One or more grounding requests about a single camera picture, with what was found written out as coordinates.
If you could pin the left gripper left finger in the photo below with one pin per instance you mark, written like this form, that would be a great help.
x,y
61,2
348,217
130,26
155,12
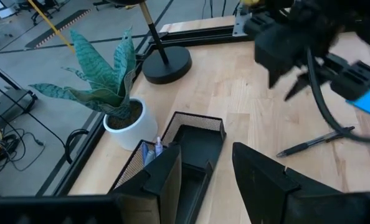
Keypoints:
x,y
154,186

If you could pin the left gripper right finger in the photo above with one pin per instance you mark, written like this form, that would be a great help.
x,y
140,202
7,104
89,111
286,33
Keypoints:
x,y
266,193

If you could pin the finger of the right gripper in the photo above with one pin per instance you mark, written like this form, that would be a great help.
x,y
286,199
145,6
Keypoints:
x,y
277,71
301,82

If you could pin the silver marker pen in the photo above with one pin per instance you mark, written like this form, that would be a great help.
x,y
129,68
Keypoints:
x,y
150,158

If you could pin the black ballpoint pen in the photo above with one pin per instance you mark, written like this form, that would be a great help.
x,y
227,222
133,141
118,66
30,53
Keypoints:
x,y
312,142

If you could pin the black mesh desk organizer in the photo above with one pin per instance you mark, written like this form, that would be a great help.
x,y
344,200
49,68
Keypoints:
x,y
200,146

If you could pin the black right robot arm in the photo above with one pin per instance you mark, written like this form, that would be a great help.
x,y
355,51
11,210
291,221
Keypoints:
x,y
359,18

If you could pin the black office chair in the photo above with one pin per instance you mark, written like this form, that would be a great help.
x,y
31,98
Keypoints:
x,y
45,9

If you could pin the yellow gripper tag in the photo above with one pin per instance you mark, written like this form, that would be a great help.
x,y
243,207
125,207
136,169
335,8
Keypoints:
x,y
252,2

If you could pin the white plant pot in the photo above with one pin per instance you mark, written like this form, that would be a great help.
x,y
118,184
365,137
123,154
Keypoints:
x,y
135,130

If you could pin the white globe lamp black stand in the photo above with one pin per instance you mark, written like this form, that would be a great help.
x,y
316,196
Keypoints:
x,y
166,65

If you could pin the green snake plant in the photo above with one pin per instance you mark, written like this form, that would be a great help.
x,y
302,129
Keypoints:
x,y
94,68

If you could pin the black flat floor stand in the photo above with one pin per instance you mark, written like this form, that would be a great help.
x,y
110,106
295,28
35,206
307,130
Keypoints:
x,y
7,105

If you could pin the silver frame bracket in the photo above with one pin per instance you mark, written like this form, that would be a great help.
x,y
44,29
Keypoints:
x,y
241,20

